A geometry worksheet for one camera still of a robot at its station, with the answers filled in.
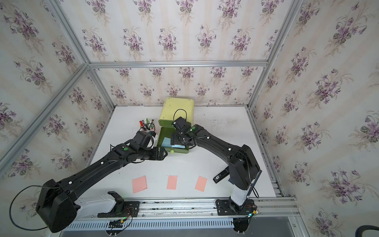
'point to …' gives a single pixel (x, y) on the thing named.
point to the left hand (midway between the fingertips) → (163, 155)
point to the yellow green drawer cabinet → (173, 108)
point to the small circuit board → (116, 223)
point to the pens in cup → (147, 125)
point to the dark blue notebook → (231, 180)
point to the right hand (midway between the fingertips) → (178, 141)
